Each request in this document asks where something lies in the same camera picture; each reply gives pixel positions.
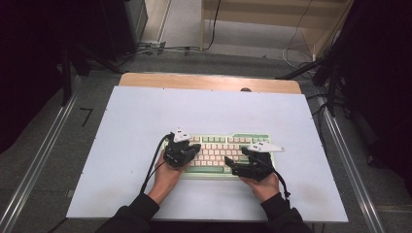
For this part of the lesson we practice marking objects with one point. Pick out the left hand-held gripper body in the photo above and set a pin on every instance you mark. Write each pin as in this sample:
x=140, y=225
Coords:
x=176, y=153

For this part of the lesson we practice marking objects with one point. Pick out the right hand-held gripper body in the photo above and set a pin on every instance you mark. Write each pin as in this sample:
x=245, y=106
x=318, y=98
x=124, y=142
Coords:
x=259, y=166

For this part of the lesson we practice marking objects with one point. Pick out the green and beige keyboard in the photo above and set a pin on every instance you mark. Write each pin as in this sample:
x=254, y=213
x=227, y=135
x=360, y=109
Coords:
x=213, y=155

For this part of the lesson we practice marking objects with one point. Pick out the person's right hand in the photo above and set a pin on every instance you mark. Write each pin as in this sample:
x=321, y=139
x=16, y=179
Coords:
x=265, y=189

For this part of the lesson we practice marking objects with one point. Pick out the person's left hand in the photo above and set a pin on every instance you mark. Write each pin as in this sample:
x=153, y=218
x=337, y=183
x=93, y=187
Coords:
x=165, y=181

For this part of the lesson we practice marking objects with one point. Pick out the white table cover board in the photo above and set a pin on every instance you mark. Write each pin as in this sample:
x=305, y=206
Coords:
x=210, y=110

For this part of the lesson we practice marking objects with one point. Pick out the wooden table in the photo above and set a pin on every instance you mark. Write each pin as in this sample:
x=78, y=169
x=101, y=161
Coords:
x=210, y=81

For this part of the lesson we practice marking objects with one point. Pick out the black metal stand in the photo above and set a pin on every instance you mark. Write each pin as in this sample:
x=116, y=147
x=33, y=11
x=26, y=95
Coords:
x=332, y=87

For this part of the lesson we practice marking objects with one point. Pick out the grey power strip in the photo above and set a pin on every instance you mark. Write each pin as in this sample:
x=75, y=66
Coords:
x=152, y=44

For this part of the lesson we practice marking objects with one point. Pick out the light wooden shelf unit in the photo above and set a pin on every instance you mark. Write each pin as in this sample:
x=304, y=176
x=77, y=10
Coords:
x=259, y=13

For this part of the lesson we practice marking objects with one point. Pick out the black cabinet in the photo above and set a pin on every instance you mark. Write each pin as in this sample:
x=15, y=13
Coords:
x=123, y=22

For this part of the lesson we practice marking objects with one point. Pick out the dark curtain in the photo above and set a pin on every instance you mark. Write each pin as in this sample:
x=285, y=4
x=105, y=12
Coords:
x=382, y=81

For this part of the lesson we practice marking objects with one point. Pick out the aluminium floor rail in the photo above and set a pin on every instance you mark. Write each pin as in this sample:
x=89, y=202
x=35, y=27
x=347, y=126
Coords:
x=353, y=161
x=39, y=161

